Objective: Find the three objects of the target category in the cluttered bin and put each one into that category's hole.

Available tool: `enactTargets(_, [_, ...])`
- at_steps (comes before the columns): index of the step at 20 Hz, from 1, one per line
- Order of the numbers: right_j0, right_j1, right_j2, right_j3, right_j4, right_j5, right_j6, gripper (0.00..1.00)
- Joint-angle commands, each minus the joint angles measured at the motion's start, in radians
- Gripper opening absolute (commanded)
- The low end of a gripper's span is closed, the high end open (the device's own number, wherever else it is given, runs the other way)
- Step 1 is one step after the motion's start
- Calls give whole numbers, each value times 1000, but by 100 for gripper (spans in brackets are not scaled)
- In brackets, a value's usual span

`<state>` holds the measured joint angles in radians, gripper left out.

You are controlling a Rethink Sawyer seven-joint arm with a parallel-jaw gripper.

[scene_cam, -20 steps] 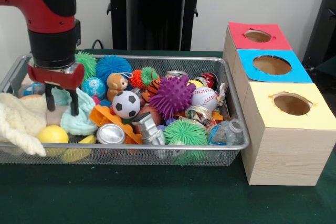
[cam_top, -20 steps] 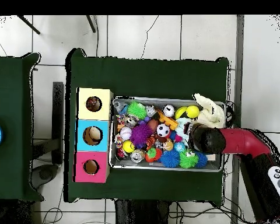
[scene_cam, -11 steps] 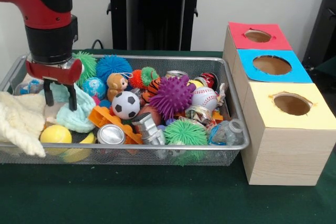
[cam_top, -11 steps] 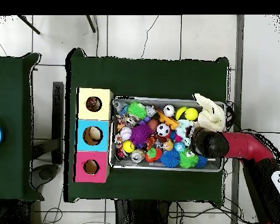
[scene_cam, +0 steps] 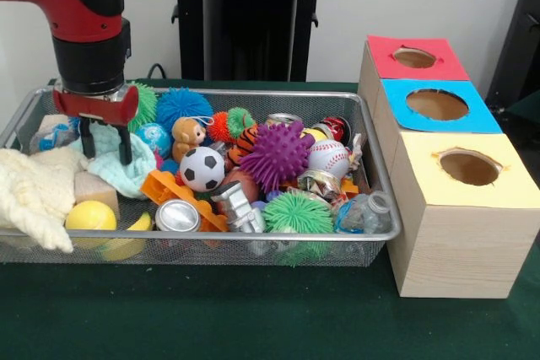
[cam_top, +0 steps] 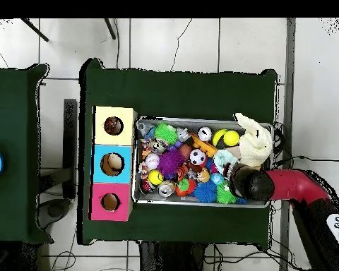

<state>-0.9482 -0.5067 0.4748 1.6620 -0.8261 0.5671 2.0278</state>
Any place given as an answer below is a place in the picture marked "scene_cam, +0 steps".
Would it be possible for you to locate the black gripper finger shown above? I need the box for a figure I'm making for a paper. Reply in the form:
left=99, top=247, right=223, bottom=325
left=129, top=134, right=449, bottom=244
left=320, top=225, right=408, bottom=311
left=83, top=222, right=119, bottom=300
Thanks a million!
left=81, top=116, right=96, bottom=159
left=118, top=123, right=134, bottom=166

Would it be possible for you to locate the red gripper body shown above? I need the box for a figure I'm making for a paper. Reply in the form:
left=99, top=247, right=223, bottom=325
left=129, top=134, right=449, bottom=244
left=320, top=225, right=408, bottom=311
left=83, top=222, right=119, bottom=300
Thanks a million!
left=53, top=85, right=140, bottom=128

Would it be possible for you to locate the mint green knitted cloth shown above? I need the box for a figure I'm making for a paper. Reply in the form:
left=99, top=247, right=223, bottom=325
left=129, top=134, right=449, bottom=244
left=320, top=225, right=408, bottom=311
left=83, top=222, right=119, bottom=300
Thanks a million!
left=81, top=121, right=158, bottom=200

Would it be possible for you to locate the clear shallow bin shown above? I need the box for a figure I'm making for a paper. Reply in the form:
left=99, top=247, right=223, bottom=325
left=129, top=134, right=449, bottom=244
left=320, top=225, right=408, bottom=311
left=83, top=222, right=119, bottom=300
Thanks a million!
left=0, top=84, right=404, bottom=268

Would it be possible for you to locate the green fuzzy monster toy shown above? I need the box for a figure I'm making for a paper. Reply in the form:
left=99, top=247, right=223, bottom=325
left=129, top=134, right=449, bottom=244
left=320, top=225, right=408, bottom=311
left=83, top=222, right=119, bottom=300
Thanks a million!
left=128, top=82, right=159, bottom=133

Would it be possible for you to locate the orange plastic grid block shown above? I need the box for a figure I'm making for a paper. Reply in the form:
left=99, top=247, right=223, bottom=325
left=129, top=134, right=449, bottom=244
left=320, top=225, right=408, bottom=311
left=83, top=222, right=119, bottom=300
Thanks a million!
left=140, top=169, right=229, bottom=233

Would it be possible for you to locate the large blue spiky ball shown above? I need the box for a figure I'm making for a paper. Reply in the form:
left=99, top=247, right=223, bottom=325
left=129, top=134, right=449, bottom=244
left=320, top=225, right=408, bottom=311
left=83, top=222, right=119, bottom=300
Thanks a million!
left=155, top=87, right=214, bottom=133

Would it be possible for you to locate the plain yellow ball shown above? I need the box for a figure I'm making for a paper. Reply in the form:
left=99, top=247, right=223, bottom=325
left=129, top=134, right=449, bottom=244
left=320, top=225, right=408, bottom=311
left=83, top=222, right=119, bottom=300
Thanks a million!
left=65, top=200, right=118, bottom=233

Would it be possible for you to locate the cream knitted cloth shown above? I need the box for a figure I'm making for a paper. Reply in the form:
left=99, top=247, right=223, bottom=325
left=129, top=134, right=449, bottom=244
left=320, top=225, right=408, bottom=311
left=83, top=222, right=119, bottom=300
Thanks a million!
left=0, top=148, right=85, bottom=253

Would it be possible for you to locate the small soccer ball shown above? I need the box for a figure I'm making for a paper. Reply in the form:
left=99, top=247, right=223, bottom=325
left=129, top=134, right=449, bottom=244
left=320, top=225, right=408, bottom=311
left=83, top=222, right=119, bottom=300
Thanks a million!
left=180, top=147, right=226, bottom=193

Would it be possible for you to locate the purple spiky ball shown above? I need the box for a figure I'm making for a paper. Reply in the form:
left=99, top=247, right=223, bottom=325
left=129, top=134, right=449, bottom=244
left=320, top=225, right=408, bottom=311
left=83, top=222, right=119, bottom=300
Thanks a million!
left=240, top=121, right=316, bottom=194

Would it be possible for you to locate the green spiky ball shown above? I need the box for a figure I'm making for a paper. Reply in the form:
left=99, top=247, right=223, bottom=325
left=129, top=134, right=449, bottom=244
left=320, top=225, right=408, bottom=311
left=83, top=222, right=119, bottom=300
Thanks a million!
left=262, top=191, right=334, bottom=266

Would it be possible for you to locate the dark green table cloth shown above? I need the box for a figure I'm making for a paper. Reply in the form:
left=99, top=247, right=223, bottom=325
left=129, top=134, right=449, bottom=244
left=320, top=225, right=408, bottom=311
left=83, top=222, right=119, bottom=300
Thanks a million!
left=0, top=78, right=540, bottom=360

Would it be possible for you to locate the white baseball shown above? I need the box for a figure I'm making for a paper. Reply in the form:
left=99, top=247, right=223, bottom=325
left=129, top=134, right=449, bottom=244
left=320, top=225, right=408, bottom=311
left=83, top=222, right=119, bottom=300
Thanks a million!
left=307, top=139, right=350, bottom=180

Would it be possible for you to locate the crushed plastic water bottle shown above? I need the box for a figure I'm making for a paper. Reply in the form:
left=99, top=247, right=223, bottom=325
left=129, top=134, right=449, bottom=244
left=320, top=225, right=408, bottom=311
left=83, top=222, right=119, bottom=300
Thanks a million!
left=336, top=191, right=394, bottom=235

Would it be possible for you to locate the black cable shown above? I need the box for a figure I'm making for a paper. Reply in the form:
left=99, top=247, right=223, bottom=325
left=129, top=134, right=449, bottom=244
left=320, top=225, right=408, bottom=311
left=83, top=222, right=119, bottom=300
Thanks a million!
left=147, top=62, right=170, bottom=81

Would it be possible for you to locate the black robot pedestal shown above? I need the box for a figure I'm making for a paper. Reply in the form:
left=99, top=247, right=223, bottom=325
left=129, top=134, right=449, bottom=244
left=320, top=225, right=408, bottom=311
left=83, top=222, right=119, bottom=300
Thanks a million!
left=163, top=0, right=340, bottom=83

